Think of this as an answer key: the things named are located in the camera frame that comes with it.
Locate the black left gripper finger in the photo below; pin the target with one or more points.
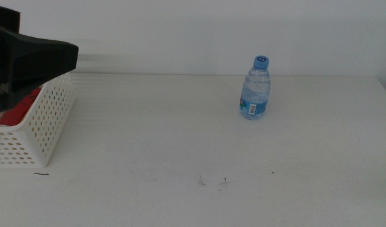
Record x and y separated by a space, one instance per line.
32 60
3 19

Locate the red cola can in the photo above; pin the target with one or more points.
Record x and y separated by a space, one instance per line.
16 115

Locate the clear water bottle blue cap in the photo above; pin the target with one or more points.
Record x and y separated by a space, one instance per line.
255 91

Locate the white perforated plastic basket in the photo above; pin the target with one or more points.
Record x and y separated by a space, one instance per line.
43 159

